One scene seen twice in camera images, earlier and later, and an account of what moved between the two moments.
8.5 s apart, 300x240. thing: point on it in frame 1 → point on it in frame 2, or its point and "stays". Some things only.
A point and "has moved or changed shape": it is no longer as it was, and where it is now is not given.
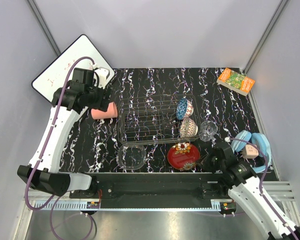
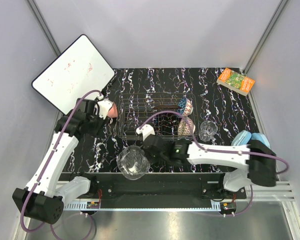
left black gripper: (102, 103) → (97, 131)
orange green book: (236, 82) stays
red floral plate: (183, 155) has moved or changed shape
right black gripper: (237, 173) → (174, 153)
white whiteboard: (54, 76) stays
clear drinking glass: (207, 130) stays
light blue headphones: (243, 138) stays
